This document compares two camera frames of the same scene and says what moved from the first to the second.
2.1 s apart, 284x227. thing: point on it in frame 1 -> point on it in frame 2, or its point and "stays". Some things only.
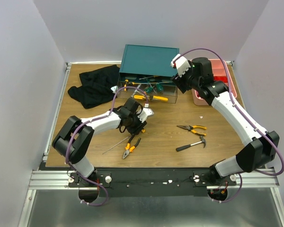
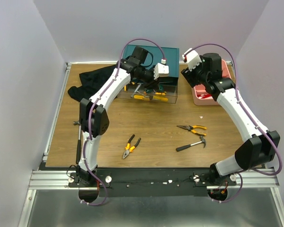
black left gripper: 137,130 -> 153,84
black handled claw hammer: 203,141 stays
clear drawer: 164,91 stays
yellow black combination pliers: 129,148 stays
